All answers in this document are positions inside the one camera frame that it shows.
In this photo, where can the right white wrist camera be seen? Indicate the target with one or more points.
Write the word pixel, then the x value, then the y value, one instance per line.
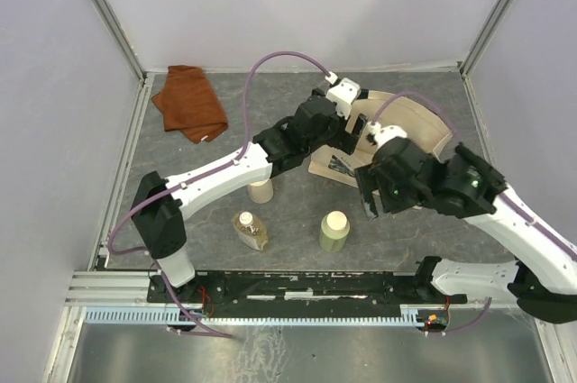
pixel 378 135

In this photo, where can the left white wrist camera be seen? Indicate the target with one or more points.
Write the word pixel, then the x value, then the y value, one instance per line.
pixel 342 93

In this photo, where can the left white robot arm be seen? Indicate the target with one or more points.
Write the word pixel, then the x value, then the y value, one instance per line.
pixel 162 205

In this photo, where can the small circuit board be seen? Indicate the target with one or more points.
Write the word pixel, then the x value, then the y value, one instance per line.
pixel 436 322

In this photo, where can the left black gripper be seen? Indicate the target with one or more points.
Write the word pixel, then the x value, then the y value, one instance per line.
pixel 344 140

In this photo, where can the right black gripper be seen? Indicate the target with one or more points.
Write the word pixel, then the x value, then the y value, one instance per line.
pixel 371 178

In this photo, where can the amber liquid clear bottle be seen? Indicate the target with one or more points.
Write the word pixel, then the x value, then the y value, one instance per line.
pixel 251 230

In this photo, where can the aluminium frame rail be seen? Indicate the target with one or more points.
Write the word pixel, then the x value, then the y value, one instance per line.
pixel 108 288

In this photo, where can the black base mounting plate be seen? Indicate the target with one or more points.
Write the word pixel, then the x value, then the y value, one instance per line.
pixel 311 294

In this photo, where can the cream canvas tote bag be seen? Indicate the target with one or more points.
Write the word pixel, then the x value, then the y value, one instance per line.
pixel 404 118

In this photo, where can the beige pump bottle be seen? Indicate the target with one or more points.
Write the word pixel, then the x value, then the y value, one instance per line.
pixel 261 192

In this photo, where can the brown folded towel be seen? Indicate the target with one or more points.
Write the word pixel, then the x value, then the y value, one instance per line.
pixel 189 104

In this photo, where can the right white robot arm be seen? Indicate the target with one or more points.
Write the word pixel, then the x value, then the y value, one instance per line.
pixel 540 280

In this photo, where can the pale green lotion bottle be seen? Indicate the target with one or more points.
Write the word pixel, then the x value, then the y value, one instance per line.
pixel 334 231

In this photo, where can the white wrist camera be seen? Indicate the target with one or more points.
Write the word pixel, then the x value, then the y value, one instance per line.
pixel 378 135
pixel 342 93

